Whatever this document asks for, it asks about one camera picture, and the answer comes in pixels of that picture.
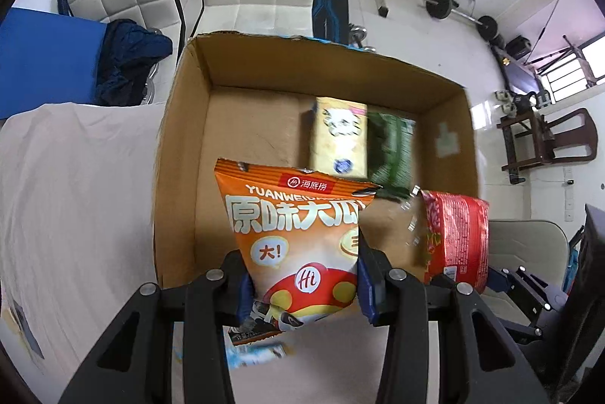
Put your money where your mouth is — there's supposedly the cardboard box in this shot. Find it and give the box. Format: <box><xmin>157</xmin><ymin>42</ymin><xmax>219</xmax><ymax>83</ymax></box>
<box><xmin>152</xmin><ymin>31</ymin><xmax>481</xmax><ymax>291</ymax></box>

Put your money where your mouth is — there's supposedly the dark blue cloth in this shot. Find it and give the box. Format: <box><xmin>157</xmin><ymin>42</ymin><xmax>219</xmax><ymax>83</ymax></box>
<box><xmin>93</xmin><ymin>19</ymin><xmax>174</xmax><ymax>107</ymax></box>

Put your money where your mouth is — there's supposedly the grey padded seat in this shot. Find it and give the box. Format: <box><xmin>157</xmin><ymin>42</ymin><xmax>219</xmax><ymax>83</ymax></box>
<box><xmin>473</xmin><ymin>219</ymin><xmax>570</xmax><ymax>324</ymax></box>

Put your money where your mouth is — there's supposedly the barbell with black plates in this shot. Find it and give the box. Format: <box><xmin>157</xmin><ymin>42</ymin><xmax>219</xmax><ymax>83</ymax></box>
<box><xmin>420</xmin><ymin>0</ymin><xmax>500</xmax><ymax>40</ymax></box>

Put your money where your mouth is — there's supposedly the black exercise machine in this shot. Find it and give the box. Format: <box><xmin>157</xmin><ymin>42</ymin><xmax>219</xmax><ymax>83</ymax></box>
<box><xmin>489</xmin><ymin>34</ymin><xmax>551</xmax><ymax>99</ymax></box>

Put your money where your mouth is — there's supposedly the orange snack bag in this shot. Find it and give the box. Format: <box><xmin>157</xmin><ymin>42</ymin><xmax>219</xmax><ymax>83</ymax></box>
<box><xmin>215</xmin><ymin>158</ymin><xmax>382</xmax><ymax>345</ymax></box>

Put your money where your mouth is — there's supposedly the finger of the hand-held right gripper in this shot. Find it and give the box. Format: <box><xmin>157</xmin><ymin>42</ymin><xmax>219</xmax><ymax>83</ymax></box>
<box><xmin>488</xmin><ymin>264</ymin><xmax>565</xmax><ymax>341</ymax></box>

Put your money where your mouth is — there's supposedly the pale bed sheet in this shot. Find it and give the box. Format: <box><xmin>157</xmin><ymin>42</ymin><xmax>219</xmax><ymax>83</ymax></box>
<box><xmin>0</xmin><ymin>101</ymin><xmax>237</xmax><ymax>404</ymax></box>

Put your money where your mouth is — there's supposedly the yellow tissue pack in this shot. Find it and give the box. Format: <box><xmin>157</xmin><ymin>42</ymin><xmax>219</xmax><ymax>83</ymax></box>
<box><xmin>309</xmin><ymin>96</ymin><xmax>369</xmax><ymax>178</ymax></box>

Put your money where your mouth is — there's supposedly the small blue white packet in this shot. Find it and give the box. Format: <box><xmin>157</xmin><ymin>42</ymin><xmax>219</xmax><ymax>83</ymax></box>
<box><xmin>226</xmin><ymin>342</ymin><xmax>289</xmax><ymax>370</ymax></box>

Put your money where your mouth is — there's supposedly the green packet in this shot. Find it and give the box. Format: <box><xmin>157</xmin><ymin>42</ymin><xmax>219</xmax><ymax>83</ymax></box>
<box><xmin>368</xmin><ymin>112</ymin><xmax>417</xmax><ymax>199</ymax></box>

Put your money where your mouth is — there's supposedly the red snack packet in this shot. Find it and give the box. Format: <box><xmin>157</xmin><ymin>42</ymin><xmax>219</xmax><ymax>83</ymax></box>
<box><xmin>402</xmin><ymin>185</ymin><xmax>491</xmax><ymax>294</ymax></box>

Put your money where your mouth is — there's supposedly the blue cloth and jacket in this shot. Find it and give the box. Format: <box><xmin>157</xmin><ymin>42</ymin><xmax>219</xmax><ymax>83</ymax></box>
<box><xmin>0</xmin><ymin>7</ymin><xmax>112</xmax><ymax>121</ymax></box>

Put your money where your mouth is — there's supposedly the dark wooden chair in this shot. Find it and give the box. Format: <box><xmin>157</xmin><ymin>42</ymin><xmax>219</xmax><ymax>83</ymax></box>
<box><xmin>496</xmin><ymin>107</ymin><xmax>599</xmax><ymax>173</ymax></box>

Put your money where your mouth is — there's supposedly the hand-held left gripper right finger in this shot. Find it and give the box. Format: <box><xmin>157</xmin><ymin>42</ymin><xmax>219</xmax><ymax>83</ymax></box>
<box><xmin>357</xmin><ymin>227</ymin><xmax>551</xmax><ymax>404</ymax></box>

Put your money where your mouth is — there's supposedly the window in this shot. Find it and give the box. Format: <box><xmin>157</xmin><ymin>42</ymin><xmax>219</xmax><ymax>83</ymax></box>
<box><xmin>539</xmin><ymin>31</ymin><xmax>605</xmax><ymax>103</ymax></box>

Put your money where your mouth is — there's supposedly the flat grey packet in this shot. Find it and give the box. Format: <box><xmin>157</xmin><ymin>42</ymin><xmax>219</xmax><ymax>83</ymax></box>
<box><xmin>8</xmin><ymin>299</ymin><xmax>46</xmax><ymax>360</ymax></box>

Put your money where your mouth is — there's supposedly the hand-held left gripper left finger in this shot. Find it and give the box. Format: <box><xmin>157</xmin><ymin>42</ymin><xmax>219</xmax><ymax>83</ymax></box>
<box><xmin>57</xmin><ymin>249</ymin><xmax>258</xmax><ymax>404</ymax></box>

